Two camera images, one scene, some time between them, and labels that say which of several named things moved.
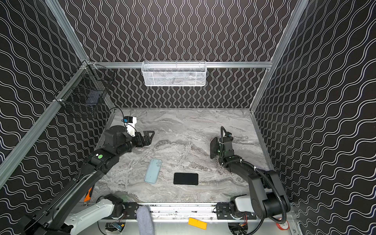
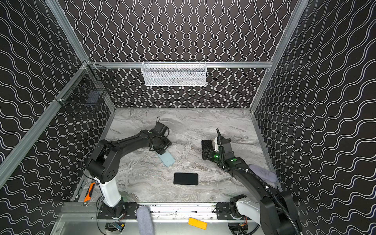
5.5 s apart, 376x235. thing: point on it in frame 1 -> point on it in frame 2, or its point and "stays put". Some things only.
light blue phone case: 153,170 -> 167,158
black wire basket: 86,88 stays put
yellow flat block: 197,223 stays put
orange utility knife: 87,197 stays put
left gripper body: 139,139 -> 160,148
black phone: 187,178 stays put
